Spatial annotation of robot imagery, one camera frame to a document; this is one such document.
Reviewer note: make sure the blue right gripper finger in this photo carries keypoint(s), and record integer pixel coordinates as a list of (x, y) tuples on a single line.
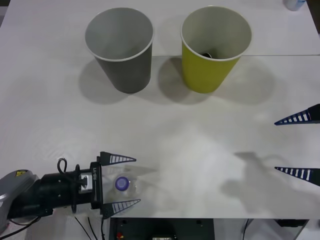
[(313, 176), (313, 115)]

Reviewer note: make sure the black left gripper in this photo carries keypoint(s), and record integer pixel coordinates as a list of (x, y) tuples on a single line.
[(97, 185)]

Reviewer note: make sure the clear bottle with purple cap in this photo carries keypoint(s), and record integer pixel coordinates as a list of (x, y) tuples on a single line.
[(121, 183)]

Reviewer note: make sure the silver-grey and black left arm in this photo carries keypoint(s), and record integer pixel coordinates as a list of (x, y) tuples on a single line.
[(30, 192)]

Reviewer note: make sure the black robot torso base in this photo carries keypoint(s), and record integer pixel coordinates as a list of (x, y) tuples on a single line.
[(162, 228)]

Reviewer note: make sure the grey plastic waste bin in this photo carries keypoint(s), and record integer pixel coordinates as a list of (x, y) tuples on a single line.
[(130, 75)]

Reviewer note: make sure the pale blue plastic waste bin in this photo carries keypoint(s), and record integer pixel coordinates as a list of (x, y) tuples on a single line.
[(293, 4)]

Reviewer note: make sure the yellow-green plastic waste bin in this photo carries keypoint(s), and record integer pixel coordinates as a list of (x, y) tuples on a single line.
[(205, 75)]

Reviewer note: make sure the black can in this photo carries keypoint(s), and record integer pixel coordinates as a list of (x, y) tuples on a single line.
[(207, 54)]

